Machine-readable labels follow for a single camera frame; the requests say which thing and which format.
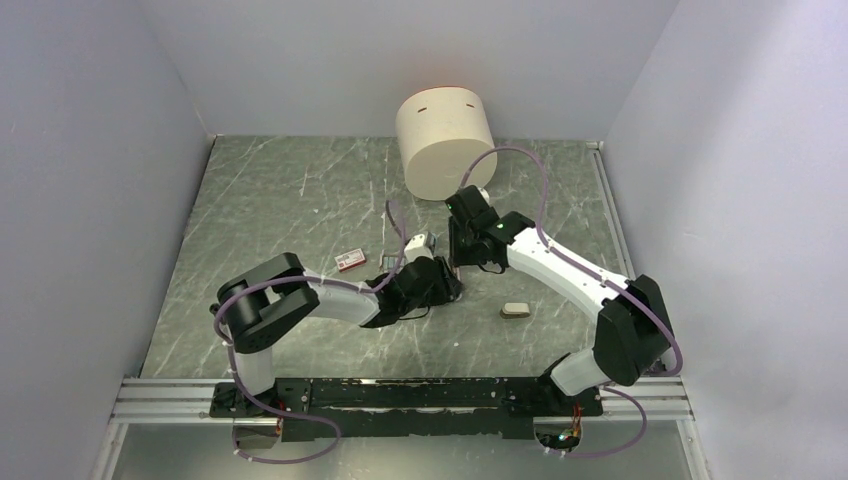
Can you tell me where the red white staple box sleeve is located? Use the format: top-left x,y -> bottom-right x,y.
334,248 -> 367,272

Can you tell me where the small beige stapler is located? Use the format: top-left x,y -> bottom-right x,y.
499,302 -> 531,319

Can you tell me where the staple tray with staples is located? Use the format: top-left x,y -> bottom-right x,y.
379,251 -> 403,272

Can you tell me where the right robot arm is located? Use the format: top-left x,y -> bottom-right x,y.
445,186 -> 673,414

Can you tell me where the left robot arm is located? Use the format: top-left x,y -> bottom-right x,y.
210,252 -> 463,416

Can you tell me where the cream cylindrical container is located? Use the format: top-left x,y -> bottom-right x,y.
395,86 -> 494,201

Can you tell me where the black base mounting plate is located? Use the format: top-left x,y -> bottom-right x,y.
209,376 -> 604,442

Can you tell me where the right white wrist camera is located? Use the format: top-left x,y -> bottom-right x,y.
477,187 -> 491,205

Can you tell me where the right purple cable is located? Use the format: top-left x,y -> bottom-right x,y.
460,146 -> 685,460

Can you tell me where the aluminium rail frame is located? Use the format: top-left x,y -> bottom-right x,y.
92,377 -> 713,479

